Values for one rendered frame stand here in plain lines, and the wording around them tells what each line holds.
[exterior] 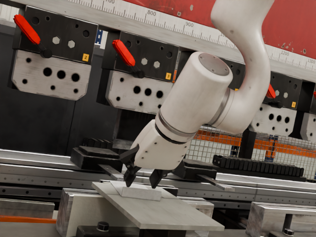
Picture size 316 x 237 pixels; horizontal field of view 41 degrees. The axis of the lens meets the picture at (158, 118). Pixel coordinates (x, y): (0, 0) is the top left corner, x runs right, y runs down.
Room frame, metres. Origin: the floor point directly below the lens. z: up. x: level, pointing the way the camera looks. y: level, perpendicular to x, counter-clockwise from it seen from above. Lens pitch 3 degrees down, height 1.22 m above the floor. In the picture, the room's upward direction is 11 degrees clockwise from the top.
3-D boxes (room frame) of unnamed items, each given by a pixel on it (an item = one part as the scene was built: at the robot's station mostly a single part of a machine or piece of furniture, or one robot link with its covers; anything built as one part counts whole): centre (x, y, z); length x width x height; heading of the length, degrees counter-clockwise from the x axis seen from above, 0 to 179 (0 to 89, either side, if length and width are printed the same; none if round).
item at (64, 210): (1.03, 0.00, 0.92); 0.39 x 0.06 x 0.10; 118
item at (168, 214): (0.87, -0.02, 1.00); 0.26 x 0.18 x 0.01; 28
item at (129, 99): (0.99, 0.07, 1.26); 0.15 x 0.09 x 0.17; 118
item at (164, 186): (1.02, 0.01, 0.99); 0.20 x 0.03 x 0.03; 118
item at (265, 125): (1.18, -0.29, 1.26); 0.15 x 0.09 x 0.17; 118
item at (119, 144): (1.00, 0.05, 1.13); 0.10 x 0.02 x 0.10; 118
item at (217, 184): (1.29, -0.17, 1.01); 0.26 x 0.12 x 0.05; 28
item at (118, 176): (1.14, 0.11, 1.01); 0.26 x 0.12 x 0.05; 28
